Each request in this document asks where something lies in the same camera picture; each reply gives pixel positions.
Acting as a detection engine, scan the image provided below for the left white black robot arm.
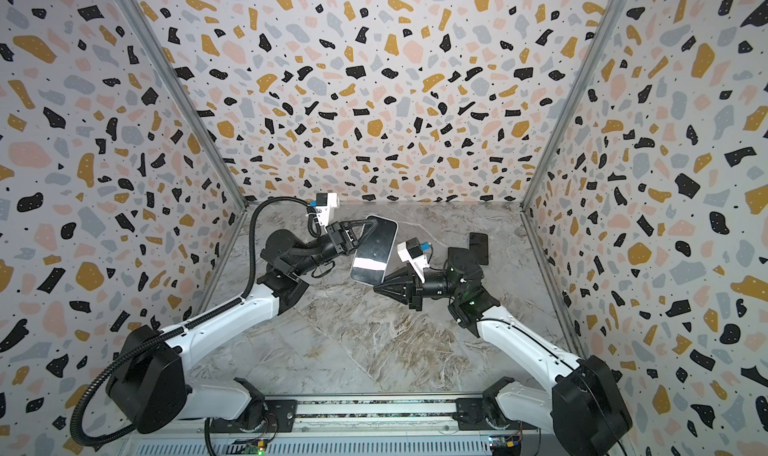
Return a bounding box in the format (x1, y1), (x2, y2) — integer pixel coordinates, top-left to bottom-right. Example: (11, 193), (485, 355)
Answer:
(106, 216), (398, 434)

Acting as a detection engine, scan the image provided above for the far right black phone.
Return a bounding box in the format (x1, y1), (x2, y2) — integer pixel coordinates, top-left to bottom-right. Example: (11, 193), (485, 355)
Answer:
(469, 232), (490, 266)

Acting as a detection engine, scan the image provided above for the middle black phone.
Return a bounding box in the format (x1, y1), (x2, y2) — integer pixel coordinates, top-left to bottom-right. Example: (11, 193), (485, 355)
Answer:
(446, 247), (473, 273)

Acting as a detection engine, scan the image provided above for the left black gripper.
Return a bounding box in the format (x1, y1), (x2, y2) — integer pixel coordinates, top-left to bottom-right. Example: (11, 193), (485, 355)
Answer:
(292, 223), (377, 281)

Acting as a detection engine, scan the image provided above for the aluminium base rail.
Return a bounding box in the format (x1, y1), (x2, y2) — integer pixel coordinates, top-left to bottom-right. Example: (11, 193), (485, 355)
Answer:
(115, 393), (570, 455)

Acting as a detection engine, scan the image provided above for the green circuit board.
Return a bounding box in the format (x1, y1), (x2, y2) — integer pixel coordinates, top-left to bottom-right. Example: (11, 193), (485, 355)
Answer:
(229, 439), (272, 456)

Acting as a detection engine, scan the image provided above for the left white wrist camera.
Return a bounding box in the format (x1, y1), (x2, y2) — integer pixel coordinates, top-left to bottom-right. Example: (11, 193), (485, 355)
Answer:
(309, 192), (340, 228)

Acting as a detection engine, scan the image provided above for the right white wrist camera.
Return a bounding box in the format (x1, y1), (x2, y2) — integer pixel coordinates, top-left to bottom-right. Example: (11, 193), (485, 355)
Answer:
(396, 238), (431, 277)

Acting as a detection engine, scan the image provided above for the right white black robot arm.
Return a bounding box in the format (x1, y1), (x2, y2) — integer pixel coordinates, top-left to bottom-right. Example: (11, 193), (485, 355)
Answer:
(374, 247), (632, 455)

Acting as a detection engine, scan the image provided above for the purple phone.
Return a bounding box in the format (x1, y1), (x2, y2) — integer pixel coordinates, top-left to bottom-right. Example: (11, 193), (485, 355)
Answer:
(350, 215), (398, 286)

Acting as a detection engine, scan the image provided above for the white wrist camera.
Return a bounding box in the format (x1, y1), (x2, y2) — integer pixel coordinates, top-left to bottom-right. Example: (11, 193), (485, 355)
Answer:
(309, 192), (340, 228)
(396, 238), (431, 277)

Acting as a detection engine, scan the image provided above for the black phone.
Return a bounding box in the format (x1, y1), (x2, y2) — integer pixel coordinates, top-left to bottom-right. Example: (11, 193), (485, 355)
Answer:
(446, 247), (473, 273)
(469, 232), (490, 266)

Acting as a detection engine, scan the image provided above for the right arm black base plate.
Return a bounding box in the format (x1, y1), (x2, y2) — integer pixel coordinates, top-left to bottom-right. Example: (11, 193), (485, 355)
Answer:
(451, 397), (535, 432)

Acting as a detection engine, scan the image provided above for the black corrugated cable hose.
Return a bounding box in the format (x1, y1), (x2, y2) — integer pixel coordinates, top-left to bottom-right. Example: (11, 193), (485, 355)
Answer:
(68, 195), (316, 448)

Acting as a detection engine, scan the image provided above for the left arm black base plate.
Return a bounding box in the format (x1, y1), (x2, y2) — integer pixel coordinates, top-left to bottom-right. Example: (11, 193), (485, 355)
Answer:
(210, 399), (298, 436)

